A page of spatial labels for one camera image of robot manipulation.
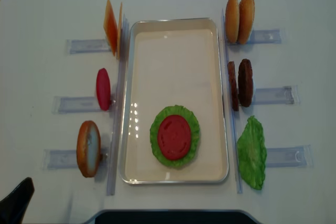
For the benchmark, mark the brown meat patty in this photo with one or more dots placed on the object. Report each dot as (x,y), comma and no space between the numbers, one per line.
(245,83)
(233,85)

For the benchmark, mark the green lettuce leaf on tray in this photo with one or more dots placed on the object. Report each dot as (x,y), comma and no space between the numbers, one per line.
(195,135)

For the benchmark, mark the red tomato slice on tray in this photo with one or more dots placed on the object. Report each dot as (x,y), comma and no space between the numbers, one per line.
(174,137)

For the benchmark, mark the red tomato slice upright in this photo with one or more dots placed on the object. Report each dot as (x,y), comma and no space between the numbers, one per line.
(103,89)

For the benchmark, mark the orange cheese slice right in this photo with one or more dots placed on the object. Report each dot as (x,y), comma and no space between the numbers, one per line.
(119,32)

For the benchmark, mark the orange cheese slice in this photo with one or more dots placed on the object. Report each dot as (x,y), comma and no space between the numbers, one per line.
(110,27)
(119,32)

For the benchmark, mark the orange cheese slice left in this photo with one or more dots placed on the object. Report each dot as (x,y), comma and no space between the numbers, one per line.
(110,27)

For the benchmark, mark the green lettuce leaf upright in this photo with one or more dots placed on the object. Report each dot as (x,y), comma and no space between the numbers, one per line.
(252,154)

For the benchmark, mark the white rectangular metal tray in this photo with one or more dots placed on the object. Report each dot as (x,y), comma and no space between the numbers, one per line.
(173,62)

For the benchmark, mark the brown bun slice near left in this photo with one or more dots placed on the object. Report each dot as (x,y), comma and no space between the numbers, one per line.
(88,149)

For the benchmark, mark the tan bun slice inner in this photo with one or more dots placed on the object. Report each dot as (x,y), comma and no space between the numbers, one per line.
(232,20)

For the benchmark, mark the tan bun slice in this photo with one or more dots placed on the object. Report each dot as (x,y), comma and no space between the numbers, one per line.
(232,20)
(246,19)

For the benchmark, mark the tan bun slice outer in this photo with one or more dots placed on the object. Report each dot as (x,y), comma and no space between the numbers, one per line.
(246,19)

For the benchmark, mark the clear acrylic rack left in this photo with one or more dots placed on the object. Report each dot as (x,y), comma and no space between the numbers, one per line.
(66,159)

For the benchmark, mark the clear acrylic rack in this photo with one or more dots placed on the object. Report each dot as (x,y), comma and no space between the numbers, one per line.
(66,159)
(298,156)

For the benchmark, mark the clear acrylic rack right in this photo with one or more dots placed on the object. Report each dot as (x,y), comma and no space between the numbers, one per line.
(298,156)

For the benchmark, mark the black robot part corner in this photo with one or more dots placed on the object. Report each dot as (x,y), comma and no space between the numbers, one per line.
(14,206)

